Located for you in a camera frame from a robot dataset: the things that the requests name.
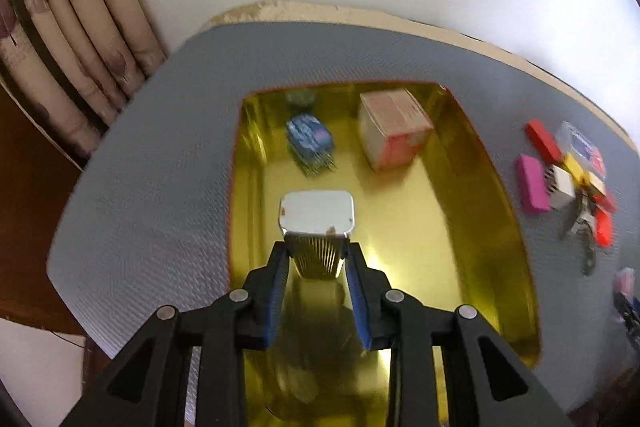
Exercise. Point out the silver ribbed metal tin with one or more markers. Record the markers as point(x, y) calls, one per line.
point(316, 212)

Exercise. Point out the yellow rectangular block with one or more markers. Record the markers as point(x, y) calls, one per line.
point(574, 167)

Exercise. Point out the cream rectangular block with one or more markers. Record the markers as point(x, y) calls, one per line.
point(597, 184)

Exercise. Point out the small red plastic piece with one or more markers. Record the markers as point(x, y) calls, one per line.
point(604, 229)

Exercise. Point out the pink and blue item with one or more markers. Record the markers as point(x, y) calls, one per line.
point(627, 297)

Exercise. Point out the pink rectangular block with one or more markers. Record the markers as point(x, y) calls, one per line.
point(532, 184)

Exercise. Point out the gold metal tray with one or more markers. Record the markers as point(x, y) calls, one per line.
point(425, 232)

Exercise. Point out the clear box red-blue label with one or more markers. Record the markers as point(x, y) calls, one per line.
point(584, 146)

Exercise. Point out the beige leaf-print curtain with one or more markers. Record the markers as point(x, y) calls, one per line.
point(75, 32)

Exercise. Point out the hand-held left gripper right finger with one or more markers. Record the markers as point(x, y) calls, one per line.
point(358, 304)

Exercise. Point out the pink and white carton box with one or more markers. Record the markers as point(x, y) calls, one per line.
point(392, 122)

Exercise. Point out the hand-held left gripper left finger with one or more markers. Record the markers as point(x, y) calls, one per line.
point(273, 302)

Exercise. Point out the red rectangular block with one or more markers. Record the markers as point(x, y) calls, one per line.
point(544, 141)

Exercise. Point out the grey textured mat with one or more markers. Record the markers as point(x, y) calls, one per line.
point(150, 187)

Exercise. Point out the metal clip tool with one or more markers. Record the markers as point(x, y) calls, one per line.
point(580, 222)

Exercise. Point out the white rectangular block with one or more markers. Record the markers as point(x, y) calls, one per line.
point(561, 187)

